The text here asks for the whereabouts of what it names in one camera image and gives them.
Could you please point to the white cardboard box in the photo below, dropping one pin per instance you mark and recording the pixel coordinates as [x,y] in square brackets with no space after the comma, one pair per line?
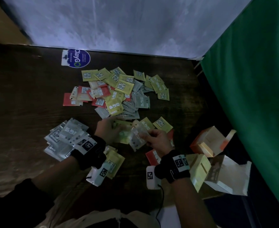
[229,175]

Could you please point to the person's left fingers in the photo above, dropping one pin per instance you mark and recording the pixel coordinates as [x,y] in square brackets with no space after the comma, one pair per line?
[114,121]

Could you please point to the black sleeve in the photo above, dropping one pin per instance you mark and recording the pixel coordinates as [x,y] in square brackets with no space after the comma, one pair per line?
[16,206]

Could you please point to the pile of mixed sachets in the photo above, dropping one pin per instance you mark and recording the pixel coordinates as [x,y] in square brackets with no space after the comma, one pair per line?
[120,92]

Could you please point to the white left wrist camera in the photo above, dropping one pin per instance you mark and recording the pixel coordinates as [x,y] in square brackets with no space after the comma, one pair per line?
[98,174]

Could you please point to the silver sachet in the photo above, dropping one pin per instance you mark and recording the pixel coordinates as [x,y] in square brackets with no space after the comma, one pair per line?
[137,138]

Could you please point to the stack of yellow packets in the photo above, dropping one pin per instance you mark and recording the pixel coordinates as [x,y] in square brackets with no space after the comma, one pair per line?
[114,162]

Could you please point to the yellow sachet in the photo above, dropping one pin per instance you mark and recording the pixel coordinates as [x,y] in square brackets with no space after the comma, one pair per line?
[162,124]
[147,122]

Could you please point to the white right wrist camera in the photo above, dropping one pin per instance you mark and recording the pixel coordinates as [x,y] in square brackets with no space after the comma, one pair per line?
[151,178]

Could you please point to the green curtain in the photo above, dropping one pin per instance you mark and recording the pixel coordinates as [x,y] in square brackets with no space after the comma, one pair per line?
[255,92]

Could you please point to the pale green sachet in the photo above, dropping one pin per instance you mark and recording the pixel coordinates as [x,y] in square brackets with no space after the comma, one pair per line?
[125,137]

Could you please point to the person's right hand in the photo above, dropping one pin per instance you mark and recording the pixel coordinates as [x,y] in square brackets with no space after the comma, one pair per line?
[162,143]

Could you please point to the white backdrop cloth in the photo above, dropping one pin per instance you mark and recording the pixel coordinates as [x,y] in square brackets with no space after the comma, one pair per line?
[130,23]

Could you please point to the person's left forearm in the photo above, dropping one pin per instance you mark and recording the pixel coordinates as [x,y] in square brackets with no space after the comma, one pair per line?
[56,174]

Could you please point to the person's left hand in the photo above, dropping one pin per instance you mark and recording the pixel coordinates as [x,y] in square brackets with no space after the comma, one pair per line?
[106,131]

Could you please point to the person's right forearm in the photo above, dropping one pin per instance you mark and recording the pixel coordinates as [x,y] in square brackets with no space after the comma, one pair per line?
[189,204]

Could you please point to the orange cardboard box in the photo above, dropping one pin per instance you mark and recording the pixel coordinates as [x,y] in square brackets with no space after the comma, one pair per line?
[208,140]

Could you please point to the blue round sticker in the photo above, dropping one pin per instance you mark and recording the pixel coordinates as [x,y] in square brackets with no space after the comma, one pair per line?
[79,58]

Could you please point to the person's right fingers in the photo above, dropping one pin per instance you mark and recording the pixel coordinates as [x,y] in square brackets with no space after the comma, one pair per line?
[153,135]

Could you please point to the stack of silver packets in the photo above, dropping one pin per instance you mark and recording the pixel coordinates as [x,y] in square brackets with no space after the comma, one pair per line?
[63,137]

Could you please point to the yellow cardboard box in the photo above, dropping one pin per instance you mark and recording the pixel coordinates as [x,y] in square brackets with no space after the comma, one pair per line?
[200,170]

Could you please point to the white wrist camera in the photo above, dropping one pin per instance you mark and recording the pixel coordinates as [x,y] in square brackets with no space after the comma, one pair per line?
[151,178]
[98,174]

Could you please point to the red sachet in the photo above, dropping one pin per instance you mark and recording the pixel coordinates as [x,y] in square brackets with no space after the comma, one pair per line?
[152,157]
[170,136]

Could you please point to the beige trousers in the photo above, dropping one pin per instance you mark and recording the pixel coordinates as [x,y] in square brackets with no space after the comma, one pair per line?
[101,219]

